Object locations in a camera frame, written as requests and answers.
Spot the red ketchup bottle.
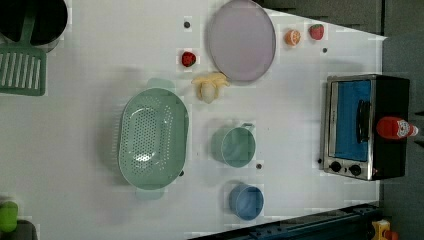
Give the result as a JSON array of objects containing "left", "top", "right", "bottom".
[{"left": 376, "top": 116, "right": 419, "bottom": 140}]

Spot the black toaster oven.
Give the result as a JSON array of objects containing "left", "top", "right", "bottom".
[{"left": 321, "top": 74, "right": 410, "bottom": 181}]

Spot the green mug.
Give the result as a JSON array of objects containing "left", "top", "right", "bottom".
[{"left": 211, "top": 123, "right": 256, "bottom": 168}]

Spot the peeled toy banana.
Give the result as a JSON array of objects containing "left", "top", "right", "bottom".
[{"left": 191, "top": 73, "right": 229, "bottom": 104}]

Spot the green oval colander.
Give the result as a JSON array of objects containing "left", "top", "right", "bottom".
[{"left": 118, "top": 78, "right": 189, "bottom": 200}]

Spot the red toy strawberry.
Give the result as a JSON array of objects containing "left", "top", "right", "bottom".
[
  {"left": 309, "top": 24, "right": 325, "bottom": 41},
  {"left": 181, "top": 51, "right": 196, "bottom": 67}
]

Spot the lavender round plate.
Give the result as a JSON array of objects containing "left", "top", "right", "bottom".
[{"left": 208, "top": 0, "right": 276, "bottom": 81}]

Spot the blue cup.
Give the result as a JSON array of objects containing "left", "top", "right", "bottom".
[{"left": 229, "top": 184, "right": 264, "bottom": 221}]

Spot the toy orange half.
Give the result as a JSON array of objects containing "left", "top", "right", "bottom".
[{"left": 284, "top": 29, "right": 301, "bottom": 46}]

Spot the red toy strawberry far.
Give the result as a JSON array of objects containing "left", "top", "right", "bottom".
[{"left": 309, "top": 24, "right": 325, "bottom": 41}]

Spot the black round pot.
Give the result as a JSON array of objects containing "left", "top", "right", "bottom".
[{"left": 0, "top": 0, "right": 68, "bottom": 52}]

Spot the green slotted spatula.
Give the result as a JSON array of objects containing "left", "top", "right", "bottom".
[{"left": 0, "top": 9, "right": 47, "bottom": 96}]

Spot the yellow toy object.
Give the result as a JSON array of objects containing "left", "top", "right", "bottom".
[{"left": 372, "top": 220, "right": 399, "bottom": 240}]

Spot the lime green object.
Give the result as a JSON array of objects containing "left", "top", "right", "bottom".
[{"left": 0, "top": 201, "right": 18, "bottom": 233}]

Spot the blue metal frame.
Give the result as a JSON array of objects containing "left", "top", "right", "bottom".
[{"left": 190, "top": 204, "right": 382, "bottom": 240}]

